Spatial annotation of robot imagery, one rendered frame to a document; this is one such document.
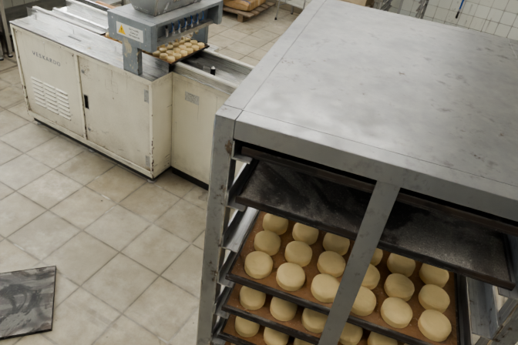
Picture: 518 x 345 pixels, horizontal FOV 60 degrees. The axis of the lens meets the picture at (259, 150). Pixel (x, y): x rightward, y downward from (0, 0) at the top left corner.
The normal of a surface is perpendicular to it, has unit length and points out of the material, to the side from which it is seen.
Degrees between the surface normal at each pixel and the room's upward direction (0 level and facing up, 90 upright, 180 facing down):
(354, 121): 0
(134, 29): 90
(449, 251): 0
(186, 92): 90
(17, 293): 0
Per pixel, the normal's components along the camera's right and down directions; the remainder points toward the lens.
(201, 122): -0.50, 0.45
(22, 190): 0.13, -0.81
